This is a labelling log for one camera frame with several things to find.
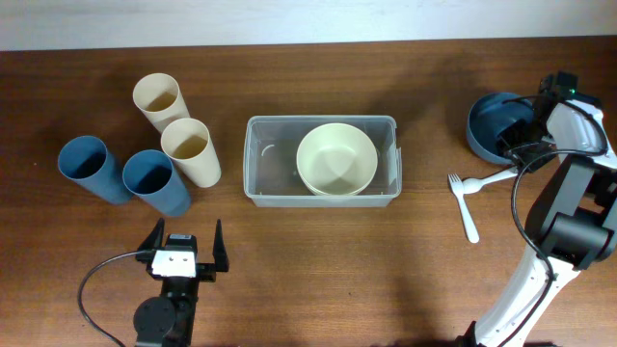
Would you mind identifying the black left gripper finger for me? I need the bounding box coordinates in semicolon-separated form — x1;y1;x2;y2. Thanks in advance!
135;218;165;263
212;219;229;273

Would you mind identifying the blue bowl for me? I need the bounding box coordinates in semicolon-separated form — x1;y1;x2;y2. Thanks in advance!
466;93;533;166

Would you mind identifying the cream bowl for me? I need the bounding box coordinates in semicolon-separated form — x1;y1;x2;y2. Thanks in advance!
296;122;378;176
300;172;376;196

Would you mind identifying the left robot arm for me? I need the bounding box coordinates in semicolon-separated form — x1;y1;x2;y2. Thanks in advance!
133;219;229;346

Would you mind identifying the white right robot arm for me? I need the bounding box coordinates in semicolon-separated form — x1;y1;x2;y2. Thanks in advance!
448;71;616;346

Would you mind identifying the clear plastic storage container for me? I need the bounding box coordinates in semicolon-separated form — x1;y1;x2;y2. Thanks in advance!
243;115;402;208

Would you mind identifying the blue cup right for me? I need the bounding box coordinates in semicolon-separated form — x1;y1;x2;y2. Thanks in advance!
122;149;191;217

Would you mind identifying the blue cup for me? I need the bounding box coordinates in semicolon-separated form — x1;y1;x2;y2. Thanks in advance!
122;149;191;217
58;135;133;205

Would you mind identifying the white plastic spoon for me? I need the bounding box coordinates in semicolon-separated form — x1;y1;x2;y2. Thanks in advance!
463;167;518;195

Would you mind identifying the white plastic fork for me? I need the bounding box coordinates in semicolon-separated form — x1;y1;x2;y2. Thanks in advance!
447;173;480;244

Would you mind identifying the cream cup front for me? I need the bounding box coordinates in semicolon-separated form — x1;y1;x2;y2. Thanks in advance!
161;118;222;188

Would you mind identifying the cream cup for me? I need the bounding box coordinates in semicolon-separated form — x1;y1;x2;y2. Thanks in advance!
161;118;222;188
132;72;190;133

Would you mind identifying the blue cup left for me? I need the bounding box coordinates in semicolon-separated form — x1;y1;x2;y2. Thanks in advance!
58;135;133;205

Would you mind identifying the cream cup rear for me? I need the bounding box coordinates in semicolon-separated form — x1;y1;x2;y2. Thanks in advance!
132;72;190;133

